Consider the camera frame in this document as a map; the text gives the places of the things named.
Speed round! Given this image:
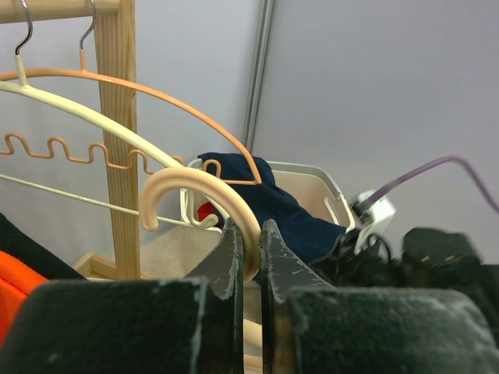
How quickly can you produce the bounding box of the white laundry basket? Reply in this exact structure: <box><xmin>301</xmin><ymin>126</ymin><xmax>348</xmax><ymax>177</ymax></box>
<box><xmin>179</xmin><ymin>157</ymin><xmax>356</xmax><ymax>233</ymax></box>

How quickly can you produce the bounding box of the wooden clothes rack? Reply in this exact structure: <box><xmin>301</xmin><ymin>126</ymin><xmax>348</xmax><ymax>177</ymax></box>
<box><xmin>0</xmin><ymin>0</ymin><xmax>227</xmax><ymax>281</ymax></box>

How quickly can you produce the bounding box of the black orange t shirt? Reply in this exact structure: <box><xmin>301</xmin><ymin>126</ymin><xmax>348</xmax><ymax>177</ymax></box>
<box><xmin>1</xmin><ymin>214</ymin><xmax>85</xmax><ymax>281</ymax></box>

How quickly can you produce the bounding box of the navy t shirt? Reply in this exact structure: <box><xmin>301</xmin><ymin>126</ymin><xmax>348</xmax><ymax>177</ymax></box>
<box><xmin>197</xmin><ymin>151</ymin><xmax>349</xmax><ymax>285</ymax></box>

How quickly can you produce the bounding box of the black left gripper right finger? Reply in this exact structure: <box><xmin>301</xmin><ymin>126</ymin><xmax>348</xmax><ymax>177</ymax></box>
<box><xmin>261</xmin><ymin>221</ymin><xmax>498</xmax><ymax>373</ymax></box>

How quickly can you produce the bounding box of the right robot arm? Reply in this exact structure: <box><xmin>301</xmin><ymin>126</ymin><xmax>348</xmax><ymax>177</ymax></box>
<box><xmin>310</xmin><ymin>228</ymin><xmax>498</xmax><ymax>332</ymax></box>

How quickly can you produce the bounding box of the beige wooden hanger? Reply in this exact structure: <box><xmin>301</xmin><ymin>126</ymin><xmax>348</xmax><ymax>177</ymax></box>
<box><xmin>1</xmin><ymin>1</ymin><xmax>212</xmax><ymax>231</ymax></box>

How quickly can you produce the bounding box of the red t shirt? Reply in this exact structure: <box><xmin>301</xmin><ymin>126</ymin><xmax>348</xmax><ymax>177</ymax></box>
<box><xmin>197</xmin><ymin>202</ymin><xmax>221</xmax><ymax>226</ymax></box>

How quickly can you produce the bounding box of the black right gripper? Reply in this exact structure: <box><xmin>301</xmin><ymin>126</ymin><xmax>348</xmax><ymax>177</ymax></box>
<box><xmin>311</xmin><ymin>229</ymin><xmax>404</xmax><ymax>288</ymax></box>

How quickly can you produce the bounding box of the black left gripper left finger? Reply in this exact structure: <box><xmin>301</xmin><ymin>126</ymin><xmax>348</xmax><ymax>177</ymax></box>
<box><xmin>1</xmin><ymin>221</ymin><xmax>243</xmax><ymax>373</ymax></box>

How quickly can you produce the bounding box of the cream plastic hook hanger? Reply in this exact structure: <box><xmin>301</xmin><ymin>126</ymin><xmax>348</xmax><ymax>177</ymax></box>
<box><xmin>138</xmin><ymin>167</ymin><xmax>261</xmax><ymax>373</ymax></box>

